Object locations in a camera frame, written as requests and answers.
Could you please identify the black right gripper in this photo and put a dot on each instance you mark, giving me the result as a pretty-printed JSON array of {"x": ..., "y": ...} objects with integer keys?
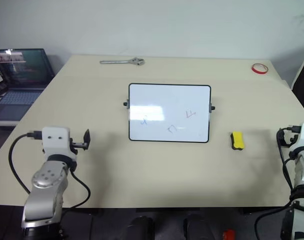
[{"x": 290, "y": 140}]

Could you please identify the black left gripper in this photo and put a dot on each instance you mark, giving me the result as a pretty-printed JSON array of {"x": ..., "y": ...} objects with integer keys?
[{"x": 79, "y": 145}]

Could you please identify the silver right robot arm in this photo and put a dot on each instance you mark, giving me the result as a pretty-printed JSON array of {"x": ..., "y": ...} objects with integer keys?
[{"x": 303, "y": 172}]

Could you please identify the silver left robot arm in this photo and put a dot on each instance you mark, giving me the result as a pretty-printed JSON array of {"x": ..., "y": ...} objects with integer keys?
[{"x": 45, "y": 180}]

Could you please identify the yellow and black eraser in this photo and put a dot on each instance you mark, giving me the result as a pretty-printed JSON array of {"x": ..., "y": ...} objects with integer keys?
[{"x": 237, "y": 140}]

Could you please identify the red tape roll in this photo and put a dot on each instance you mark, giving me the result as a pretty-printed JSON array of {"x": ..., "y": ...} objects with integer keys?
[{"x": 259, "y": 68}]

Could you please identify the silver adjustable wrench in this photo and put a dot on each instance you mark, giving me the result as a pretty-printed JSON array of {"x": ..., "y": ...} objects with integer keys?
[{"x": 116, "y": 61}]

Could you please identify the small black-framed whiteboard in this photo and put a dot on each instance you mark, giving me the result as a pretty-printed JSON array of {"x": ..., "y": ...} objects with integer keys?
[{"x": 168, "y": 113}]

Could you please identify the open grey laptop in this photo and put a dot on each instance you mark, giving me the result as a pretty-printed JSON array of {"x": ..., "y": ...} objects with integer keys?
[{"x": 21, "y": 75}]

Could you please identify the small red object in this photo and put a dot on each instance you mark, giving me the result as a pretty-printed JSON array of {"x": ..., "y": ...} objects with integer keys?
[{"x": 229, "y": 235}]

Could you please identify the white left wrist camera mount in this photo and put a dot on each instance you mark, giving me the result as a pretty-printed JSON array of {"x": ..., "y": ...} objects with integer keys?
[{"x": 55, "y": 143}]

